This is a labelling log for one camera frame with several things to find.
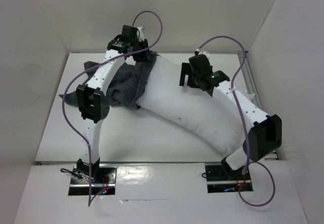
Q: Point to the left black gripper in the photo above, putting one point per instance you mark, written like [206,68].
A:
[145,56]

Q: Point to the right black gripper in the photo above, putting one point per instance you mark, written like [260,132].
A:
[186,73]

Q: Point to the dark grey checked pillowcase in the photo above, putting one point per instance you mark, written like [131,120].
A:
[128,84]

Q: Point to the white pillow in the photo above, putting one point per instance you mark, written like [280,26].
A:
[206,118]

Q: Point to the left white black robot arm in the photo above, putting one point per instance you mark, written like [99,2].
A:
[91,95]

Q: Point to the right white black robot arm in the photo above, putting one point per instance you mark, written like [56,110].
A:
[264,132]

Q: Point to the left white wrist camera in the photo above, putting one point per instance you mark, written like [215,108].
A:
[140,36]

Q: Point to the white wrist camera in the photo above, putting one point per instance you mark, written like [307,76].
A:
[202,52]
[140,36]

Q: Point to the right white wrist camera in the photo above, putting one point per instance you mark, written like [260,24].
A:
[202,52]

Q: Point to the aluminium rail at table edge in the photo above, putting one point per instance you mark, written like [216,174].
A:
[246,82]

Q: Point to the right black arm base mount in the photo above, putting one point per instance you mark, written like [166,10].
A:
[220,182]

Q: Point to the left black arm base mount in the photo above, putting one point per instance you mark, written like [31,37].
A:
[103,184]

